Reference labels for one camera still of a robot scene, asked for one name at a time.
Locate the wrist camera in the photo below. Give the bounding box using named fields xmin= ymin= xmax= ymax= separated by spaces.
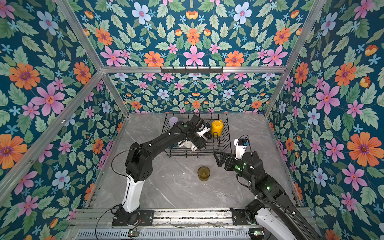
xmin=197 ymin=122 xmax=212 ymax=139
xmin=234 ymin=138 xmax=249 ymax=160

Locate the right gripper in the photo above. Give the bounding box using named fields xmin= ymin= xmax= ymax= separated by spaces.
xmin=213 ymin=151 xmax=255 ymax=187

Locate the olive green glass cup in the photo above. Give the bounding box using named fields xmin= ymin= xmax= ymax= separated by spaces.
xmin=198 ymin=166 xmax=211 ymax=182

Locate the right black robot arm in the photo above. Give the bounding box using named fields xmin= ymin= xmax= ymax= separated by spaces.
xmin=214 ymin=151 xmax=323 ymax=240

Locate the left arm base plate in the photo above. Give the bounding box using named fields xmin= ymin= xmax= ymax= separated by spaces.
xmin=112 ymin=209 xmax=155 ymax=227

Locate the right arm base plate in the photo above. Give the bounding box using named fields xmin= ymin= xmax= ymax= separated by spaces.
xmin=230 ymin=208 xmax=256 ymax=226

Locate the black hook rail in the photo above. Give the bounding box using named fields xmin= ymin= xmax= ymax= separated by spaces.
xmin=160 ymin=67 xmax=224 ymax=74

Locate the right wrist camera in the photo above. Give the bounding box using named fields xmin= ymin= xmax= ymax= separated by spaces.
xmin=234 ymin=138 xmax=249 ymax=160

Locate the lilac plastic cup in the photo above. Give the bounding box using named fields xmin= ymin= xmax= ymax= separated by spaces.
xmin=169 ymin=117 xmax=179 ymax=128

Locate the white ventilation grille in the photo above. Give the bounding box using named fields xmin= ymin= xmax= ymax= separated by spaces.
xmin=75 ymin=229 xmax=251 ymax=240

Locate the yellow mug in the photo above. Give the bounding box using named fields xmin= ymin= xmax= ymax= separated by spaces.
xmin=211 ymin=120 xmax=224 ymax=137

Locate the red mug white outside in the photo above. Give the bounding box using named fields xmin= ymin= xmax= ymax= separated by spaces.
xmin=190 ymin=144 xmax=198 ymax=151

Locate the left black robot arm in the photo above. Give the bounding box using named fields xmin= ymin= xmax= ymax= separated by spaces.
xmin=112 ymin=115 xmax=212 ymax=227

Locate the black wire dish rack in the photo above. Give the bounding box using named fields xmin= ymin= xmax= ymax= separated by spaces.
xmin=162 ymin=113 xmax=232 ymax=158

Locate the cream white mug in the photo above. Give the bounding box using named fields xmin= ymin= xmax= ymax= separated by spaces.
xmin=178 ymin=141 xmax=193 ymax=149

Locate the cream mug green outside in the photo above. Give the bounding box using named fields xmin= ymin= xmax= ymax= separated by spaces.
xmin=169 ymin=144 xmax=178 ymax=151

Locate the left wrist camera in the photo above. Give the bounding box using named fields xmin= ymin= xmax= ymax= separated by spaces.
xmin=197 ymin=122 xmax=212 ymax=139

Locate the aluminium mounting rail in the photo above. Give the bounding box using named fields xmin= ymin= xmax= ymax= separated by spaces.
xmin=67 ymin=208 xmax=317 ymax=236

